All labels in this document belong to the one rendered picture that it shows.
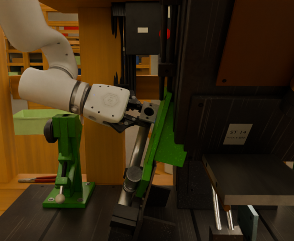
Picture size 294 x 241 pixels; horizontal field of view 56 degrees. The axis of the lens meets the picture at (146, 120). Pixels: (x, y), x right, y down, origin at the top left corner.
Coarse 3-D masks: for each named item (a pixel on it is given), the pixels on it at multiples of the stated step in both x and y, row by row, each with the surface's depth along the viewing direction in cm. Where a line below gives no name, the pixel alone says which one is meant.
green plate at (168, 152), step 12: (168, 96) 59; (168, 108) 60; (156, 120) 67; (168, 120) 61; (156, 132) 60; (168, 132) 62; (156, 144) 61; (168, 144) 62; (180, 144) 62; (156, 156) 63; (168, 156) 63; (180, 156) 63
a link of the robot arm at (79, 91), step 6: (78, 84) 68; (84, 84) 69; (78, 90) 67; (84, 90) 68; (72, 96) 67; (78, 96) 67; (84, 96) 68; (72, 102) 67; (78, 102) 67; (72, 108) 68; (78, 108) 68; (78, 114) 71
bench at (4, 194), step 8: (16, 176) 111; (24, 176) 111; (32, 176) 111; (40, 176) 111; (160, 176) 111; (168, 176) 111; (0, 184) 104; (8, 184) 104; (16, 184) 104; (24, 184) 104; (48, 184) 104; (96, 184) 104; (104, 184) 104; (112, 184) 104; (120, 184) 104; (160, 184) 104; (168, 184) 104; (0, 192) 98; (8, 192) 98; (16, 192) 98; (0, 200) 92; (8, 200) 92; (0, 208) 87
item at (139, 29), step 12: (132, 12) 80; (144, 12) 80; (156, 12) 80; (168, 12) 80; (132, 24) 81; (144, 24) 81; (156, 24) 81; (168, 24) 81; (132, 36) 82; (144, 36) 82; (156, 36) 82; (168, 36) 81; (132, 48) 83; (144, 48) 83; (156, 48) 83; (168, 48) 83
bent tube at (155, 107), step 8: (144, 104) 71; (152, 104) 71; (144, 112) 72; (152, 112) 71; (144, 120) 69; (152, 120) 68; (144, 128) 74; (144, 136) 77; (136, 144) 78; (144, 144) 78; (136, 152) 77; (136, 160) 76; (120, 200) 69; (128, 200) 70
